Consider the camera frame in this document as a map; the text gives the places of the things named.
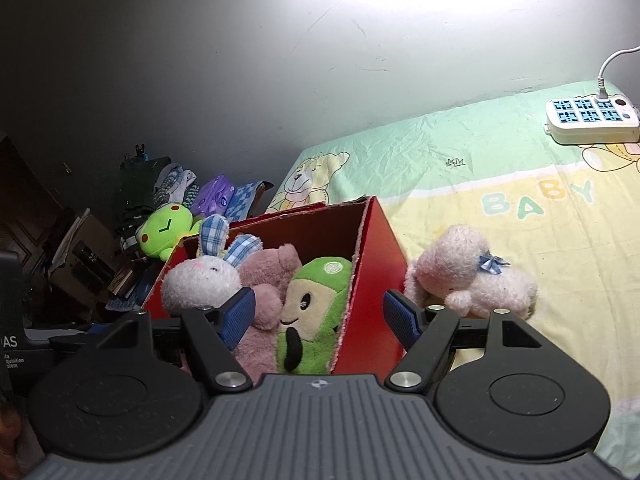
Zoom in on mauve teddy bear plush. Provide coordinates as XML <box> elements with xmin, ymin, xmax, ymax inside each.
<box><xmin>233</xmin><ymin>244</ymin><xmax>302</xmax><ymax>384</ymax></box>

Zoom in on white bunny plush plaid ears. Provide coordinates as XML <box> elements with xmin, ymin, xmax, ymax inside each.
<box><xmin>160</xmin><ymin>214</ymin><xmax>262</xmax><ymax>315</ymax></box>

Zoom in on pink fluffy plush blue bow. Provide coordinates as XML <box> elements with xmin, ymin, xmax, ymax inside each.
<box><xmin>404</xmin><ymin>224</ymin><xmax>538</xmax><ymax>318</ymax></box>

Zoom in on green hooded plush doll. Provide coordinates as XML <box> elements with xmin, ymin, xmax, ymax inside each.
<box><xmin>277</xmin><ymin>257</ymin><xmax>352</xmax><ymax>375</ymax></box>

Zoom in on red cardboard box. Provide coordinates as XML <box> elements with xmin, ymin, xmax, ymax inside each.
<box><xmin>143</xmin><ymin>197</ymin><xmax>407</xmax><ymax>378</ymax></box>

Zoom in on blue checkered cloth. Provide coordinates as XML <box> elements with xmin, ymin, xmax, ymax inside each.
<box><xmin>226</xmin><ymin>180</ymin><xmax>273</xmax><ymax>222</ymax></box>

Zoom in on green frog plush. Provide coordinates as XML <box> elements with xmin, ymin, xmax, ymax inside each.
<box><xmin>137</xmin><ymin>203</ymin><xmax>202</xmax><ymax>261</ymax></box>

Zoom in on purple plastic pack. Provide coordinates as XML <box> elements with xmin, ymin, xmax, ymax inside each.
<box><xmin>190</xmin><ymin>174</ymin><xmax>235</xmax><ymax>217</ymax></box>

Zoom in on pastel baby print bed sheet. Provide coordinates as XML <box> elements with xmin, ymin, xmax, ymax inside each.
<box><xmin>288</xmin><ymin>81</ymin><xmax>639</xmax><ymax>478</ymax></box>

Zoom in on white power strip blue sockets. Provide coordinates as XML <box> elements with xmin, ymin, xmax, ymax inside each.
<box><xmin>544</xmin><ymin>93</ymin><xmax>639</xmax><ymax>145</ymax></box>

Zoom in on white power cable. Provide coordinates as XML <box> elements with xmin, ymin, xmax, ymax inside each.
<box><xmin>596</xmin><ymin>45</ymin><xmax>640</xmax><ymax>102</ymax></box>

